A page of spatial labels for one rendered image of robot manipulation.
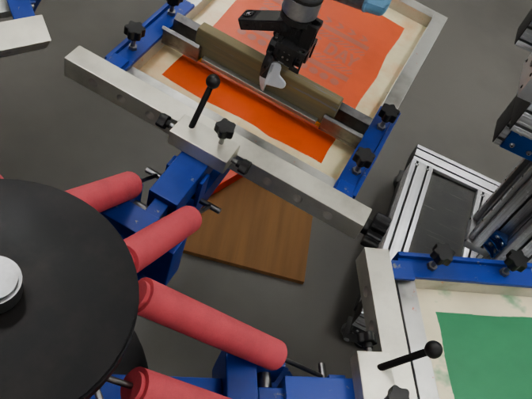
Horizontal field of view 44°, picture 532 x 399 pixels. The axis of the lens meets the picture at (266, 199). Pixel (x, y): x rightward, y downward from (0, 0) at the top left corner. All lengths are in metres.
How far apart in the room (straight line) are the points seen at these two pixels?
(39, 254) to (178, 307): 0.21
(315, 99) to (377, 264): 0.41
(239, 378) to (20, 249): 0.41
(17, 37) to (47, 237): 0.56
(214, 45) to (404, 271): 0.64
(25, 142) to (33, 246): 1.83
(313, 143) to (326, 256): 1.08
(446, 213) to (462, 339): 1.27
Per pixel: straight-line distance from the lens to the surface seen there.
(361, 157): 1.35
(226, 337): 0.97
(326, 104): 1.45
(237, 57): 1.49
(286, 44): 1.39
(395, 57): 1.80
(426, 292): 1.36
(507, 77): 3.73
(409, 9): 1.95
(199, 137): 1.25
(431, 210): 2.54
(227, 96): 1.51
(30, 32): 1.29
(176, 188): 1.21
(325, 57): 1.70
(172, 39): 1.54
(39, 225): 0.81
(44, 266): 0.79
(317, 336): 2.33
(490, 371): 1.35
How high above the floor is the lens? 2.00
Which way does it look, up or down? 51 degrees down
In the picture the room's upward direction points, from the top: 23 degrees clockwise
